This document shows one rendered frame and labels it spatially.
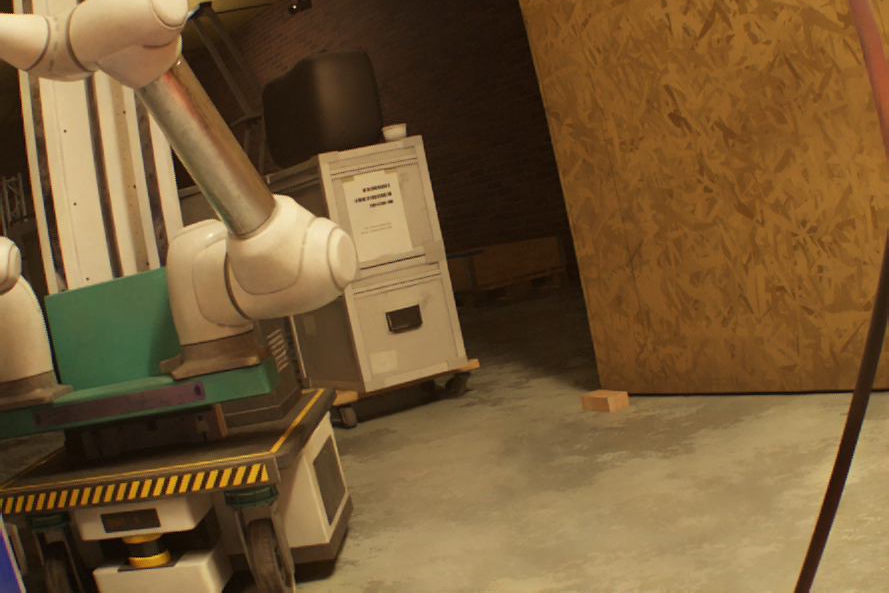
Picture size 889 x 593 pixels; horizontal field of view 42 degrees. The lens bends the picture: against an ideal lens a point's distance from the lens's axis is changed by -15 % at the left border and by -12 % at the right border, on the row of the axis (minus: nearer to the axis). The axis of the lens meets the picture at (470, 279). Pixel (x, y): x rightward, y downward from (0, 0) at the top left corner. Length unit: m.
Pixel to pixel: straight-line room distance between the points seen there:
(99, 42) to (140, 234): 0.74
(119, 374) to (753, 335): 1.78
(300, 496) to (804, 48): 1.67
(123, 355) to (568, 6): 1.96
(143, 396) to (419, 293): 2.31
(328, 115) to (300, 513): 2.33
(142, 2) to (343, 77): 2.74
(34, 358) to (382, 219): 2.29
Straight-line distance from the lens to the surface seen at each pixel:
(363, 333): 4.48
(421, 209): 4.60
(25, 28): 2.01
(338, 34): 12.02
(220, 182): 2.14
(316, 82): 4.60
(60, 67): 2.06
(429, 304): 4.59
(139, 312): 2.55
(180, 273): 2.36
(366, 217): 4.51
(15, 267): 2.07
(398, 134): 4.61
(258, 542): 2.35
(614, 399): 3.84
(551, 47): 4.01
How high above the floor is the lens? 0.68
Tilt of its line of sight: 3 degrees down
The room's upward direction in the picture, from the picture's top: 12 degrees counter-clockwise
